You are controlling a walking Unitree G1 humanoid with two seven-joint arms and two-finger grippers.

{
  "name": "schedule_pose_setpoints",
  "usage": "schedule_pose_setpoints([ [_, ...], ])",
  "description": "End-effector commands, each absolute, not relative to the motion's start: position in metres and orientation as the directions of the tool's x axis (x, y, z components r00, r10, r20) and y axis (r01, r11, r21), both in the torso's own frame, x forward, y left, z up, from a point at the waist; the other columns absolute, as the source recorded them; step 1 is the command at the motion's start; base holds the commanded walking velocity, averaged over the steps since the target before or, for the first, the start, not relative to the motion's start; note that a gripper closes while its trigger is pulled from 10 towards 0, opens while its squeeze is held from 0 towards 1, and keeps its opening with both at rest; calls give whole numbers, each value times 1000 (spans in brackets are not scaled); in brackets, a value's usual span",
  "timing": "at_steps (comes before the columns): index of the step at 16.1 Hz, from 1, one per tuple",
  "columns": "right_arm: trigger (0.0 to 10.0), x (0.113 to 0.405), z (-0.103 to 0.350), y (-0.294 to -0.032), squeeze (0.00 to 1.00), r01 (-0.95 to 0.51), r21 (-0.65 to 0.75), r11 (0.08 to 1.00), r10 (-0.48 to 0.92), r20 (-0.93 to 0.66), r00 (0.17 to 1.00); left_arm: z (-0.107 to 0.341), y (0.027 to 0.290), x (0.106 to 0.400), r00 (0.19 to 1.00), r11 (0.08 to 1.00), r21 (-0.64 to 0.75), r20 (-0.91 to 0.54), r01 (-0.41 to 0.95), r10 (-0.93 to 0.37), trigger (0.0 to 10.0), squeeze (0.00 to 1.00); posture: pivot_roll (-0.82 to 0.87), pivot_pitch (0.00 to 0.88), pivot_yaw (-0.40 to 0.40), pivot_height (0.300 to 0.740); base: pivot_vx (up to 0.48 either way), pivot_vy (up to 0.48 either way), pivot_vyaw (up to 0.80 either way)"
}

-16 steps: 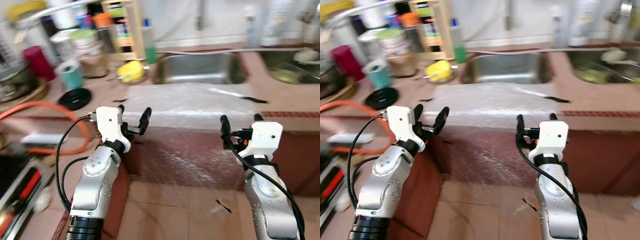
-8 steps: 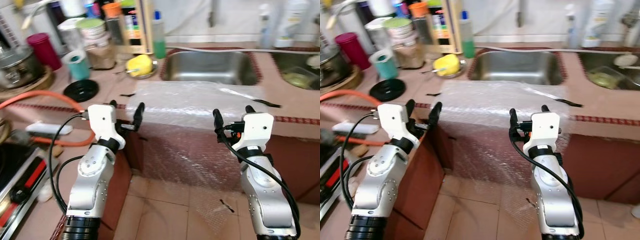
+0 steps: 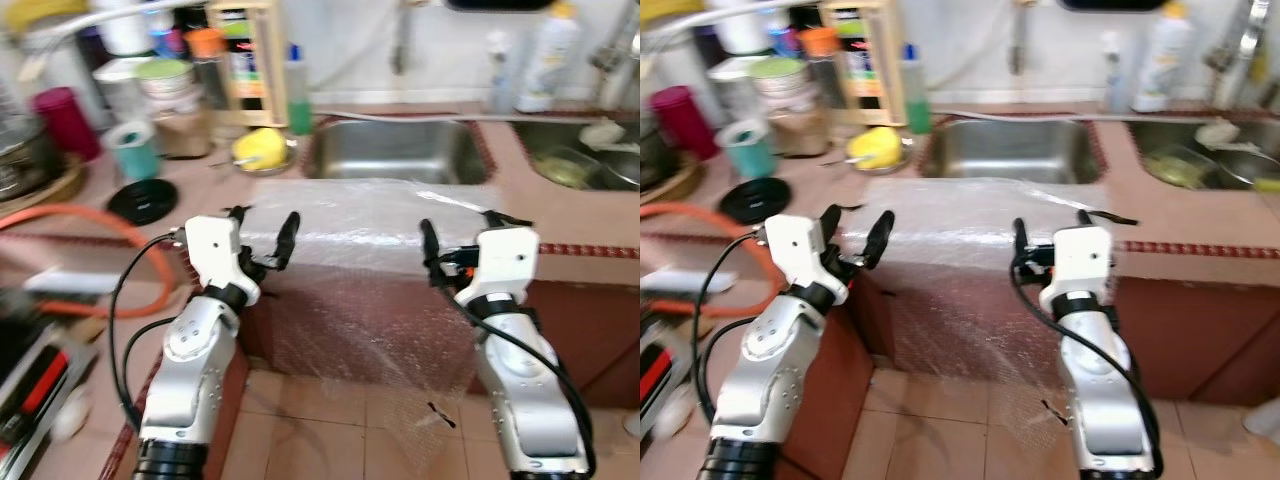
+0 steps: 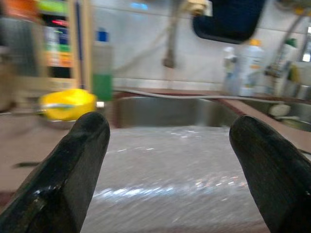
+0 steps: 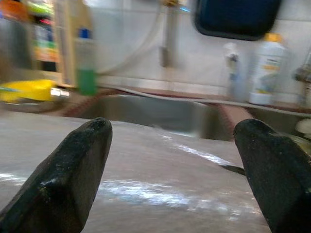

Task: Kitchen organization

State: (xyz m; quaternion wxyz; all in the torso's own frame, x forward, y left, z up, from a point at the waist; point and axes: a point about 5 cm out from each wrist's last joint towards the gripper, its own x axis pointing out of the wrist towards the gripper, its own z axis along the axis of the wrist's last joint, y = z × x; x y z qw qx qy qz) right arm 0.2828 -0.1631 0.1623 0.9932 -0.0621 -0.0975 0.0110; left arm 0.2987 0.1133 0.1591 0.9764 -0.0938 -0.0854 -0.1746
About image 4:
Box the stainless steel sink basin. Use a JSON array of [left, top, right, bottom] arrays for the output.
[[242, 100, 311, 133], [110, 96, 243, 129]]

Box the white bottle green cap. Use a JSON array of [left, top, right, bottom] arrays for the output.
[[279, 38, 299, 83]]

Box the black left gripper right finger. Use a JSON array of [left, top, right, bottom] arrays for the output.
[[229, 115, 311, 233]]

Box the grey wall tap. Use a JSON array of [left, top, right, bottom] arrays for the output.
[[161, 0, 212, 68]]

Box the cream water ionizer machine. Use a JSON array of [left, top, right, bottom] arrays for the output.
[[38, 0, 93, 90]]

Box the clear spray bottle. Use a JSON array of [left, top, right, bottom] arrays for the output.
[[222, 46, 240, 95]]

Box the yellow plastic cup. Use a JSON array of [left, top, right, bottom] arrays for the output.
[[38, 88, 98, 121]]

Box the grey water hose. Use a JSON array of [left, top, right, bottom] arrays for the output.
[[113, 88, 282, 105]]

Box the chrome sink faucet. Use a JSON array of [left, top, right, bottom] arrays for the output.
[[279, 14, 311, 49]]

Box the green soap bottle blue cap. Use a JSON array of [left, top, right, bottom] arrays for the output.
[[92, 28, 114, 101]]

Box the white bottle yellow cap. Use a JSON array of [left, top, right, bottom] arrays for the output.
[[239, 38, 265, 97]]

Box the clear bubble wrap sheet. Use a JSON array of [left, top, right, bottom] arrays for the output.
[[80, 125, 270, 233]]

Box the yellow sponge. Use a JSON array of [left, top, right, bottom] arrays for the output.
[[290, 63, 302, 83]]

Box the black hanging tray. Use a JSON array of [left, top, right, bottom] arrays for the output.
[[192, 0, 267, 44]]

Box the green handled steel spoon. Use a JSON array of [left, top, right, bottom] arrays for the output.
[[36, 103, 76, 115]]

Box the glass jar orange lid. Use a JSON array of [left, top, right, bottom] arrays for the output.
[[0, 0, 43, 78]]

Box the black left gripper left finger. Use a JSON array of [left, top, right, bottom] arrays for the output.
[[0, 111, 111, 233]]

